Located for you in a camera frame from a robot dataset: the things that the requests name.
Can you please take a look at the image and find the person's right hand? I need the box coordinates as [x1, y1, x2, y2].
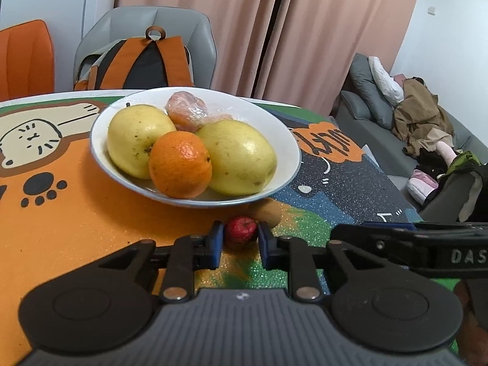
[454, 279, 484, 356]

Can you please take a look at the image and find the orange and black backpack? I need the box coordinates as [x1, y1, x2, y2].
[74, 26, 196, 91]

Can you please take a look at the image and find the orange chair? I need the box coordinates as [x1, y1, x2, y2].
[0, 20, 55, 102]

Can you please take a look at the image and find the orange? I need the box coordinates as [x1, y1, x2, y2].
[149, 131, 213, 199]

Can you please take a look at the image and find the green cloth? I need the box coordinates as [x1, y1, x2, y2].
[446, 150, 488, 177]

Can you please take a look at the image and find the grey pillow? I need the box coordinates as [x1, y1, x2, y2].
[349, 53, 395, 130]

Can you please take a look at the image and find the small red apple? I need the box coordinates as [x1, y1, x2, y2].
[224, 216, 258, 251]

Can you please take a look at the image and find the plastic persimmon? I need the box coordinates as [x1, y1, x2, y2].
[165, 91, 234, 132]

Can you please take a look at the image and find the yellow pear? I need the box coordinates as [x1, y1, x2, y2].
[107, 104, 177, 180]
[195, 119, 278, 197]

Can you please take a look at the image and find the white bowl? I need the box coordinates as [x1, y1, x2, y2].
[90, 87, 303, 209]

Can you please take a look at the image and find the black cloth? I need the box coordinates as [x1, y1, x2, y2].
[419, 152, 488, 222]

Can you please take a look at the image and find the printed cat table mat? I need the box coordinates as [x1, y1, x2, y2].
[0, 91, 462, 356]

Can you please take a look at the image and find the pink curtain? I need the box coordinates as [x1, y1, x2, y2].
[116, 0, 294, 98]
[253, 0, 424, 117]

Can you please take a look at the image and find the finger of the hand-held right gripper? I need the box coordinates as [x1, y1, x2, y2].
[330, 221, 425, 268]

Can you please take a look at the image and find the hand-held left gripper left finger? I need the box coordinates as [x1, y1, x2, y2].
[97, 220, 225, 303]

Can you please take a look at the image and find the grey chair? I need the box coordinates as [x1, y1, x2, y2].
[74, 6, 218, 92]

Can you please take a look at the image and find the brown coat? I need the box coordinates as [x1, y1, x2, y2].
[393, 78, 456, 157]

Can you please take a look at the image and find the brown kiwi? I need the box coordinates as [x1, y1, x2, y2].
[248, 198, 283, 226]

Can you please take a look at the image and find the grey sofa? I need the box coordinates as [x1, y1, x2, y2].
[332, 53, 488, 222]

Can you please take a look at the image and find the white pillow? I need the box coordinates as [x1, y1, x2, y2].
[368, 56, 405, 107]

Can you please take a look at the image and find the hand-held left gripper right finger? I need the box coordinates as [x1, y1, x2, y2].
[257, 222, 410, 303]

